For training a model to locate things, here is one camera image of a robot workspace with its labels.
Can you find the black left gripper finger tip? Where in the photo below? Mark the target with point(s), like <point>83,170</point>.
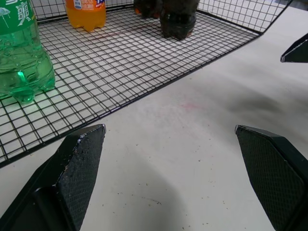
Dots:
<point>297,53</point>

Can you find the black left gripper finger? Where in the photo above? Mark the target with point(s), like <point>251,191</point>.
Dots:
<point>69,183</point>
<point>274,173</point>

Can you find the dark cola bottle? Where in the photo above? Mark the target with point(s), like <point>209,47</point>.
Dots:
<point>178,19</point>
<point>146,8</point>

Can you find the green soda bottle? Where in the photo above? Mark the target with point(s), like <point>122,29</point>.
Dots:
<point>21,53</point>

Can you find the orange soda bottle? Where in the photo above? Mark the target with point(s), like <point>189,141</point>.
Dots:
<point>86,14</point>

